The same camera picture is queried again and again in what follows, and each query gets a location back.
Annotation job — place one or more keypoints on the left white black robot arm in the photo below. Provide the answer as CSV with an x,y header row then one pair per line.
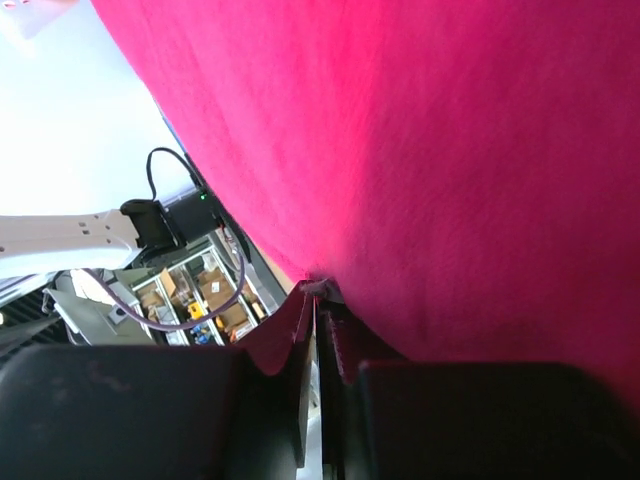
x,y
141,233

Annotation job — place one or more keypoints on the magenta pink t shirt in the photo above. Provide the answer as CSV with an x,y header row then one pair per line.
x,y
467,172

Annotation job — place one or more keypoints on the metal shelf with boxes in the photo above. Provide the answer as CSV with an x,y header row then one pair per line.
x,y
196,283

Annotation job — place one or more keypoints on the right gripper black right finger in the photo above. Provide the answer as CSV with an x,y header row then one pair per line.
x,y
386,417

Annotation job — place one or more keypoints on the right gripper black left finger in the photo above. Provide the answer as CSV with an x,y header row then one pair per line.
x,y
160,412

